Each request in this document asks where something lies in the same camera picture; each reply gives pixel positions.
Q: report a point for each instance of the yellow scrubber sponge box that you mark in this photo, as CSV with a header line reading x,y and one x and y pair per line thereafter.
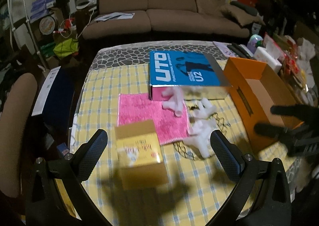
x,y
140,158

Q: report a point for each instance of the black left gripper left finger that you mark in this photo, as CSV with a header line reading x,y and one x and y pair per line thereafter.
x,y
81,164

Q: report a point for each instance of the orange cardboard box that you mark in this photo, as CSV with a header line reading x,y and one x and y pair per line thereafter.
x,y
255,89

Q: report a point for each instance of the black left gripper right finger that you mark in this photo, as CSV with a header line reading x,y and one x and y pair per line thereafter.
x,y
233,161

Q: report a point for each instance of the yellow checkered tablecloth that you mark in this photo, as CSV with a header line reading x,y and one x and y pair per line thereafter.
x,y
195,189

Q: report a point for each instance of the white PVC fitting pile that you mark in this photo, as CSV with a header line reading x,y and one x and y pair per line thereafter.
x,y
199,135

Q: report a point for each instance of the white tissue box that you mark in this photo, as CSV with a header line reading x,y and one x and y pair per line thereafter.
x,y
263,56

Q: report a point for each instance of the brown cushion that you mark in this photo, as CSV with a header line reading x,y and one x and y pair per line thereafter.
x,y
239,16

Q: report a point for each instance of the white PVC pipe fitting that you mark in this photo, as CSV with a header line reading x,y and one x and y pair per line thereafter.
x,y
175,101

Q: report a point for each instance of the pink microfiber cloth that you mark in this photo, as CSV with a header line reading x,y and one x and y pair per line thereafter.
x,y
138,107

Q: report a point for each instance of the black remote control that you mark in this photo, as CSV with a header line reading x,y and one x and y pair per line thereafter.
x,y
240,53

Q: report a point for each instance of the brown sofa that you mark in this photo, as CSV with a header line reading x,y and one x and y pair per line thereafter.
x,y
181,16

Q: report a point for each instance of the white clothes rack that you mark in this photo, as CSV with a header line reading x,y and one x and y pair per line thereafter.
x,y
27,22

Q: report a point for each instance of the black zigzag wire headband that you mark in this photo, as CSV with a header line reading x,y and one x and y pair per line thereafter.
x,y
190,152

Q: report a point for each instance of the papers on sofa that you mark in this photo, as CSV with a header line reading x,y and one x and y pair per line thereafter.
x,y
115,16

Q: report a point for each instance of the green bag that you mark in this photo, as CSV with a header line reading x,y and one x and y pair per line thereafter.
x,y
66,48

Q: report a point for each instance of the brown chair back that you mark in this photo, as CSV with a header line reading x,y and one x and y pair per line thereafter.
x,y
13,119

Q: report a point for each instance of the purple game controller card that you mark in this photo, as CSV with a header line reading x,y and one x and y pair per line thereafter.
x,y
223,47

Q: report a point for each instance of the dark blue long box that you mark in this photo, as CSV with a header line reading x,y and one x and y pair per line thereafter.
x,y
55,96

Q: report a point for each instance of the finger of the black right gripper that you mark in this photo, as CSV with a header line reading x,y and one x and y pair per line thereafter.
x,y
307,114
275,132

